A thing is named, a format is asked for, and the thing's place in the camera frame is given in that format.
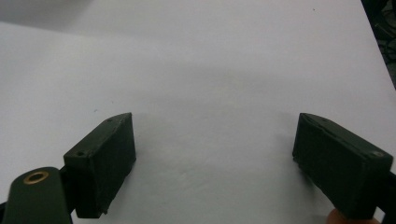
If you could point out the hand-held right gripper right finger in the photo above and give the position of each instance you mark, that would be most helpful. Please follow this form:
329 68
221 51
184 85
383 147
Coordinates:
342 168

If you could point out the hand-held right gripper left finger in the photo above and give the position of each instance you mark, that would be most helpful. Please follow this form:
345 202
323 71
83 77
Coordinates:
102 161

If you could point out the white table sheet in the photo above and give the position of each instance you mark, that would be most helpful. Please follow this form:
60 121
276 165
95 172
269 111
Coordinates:
202 93

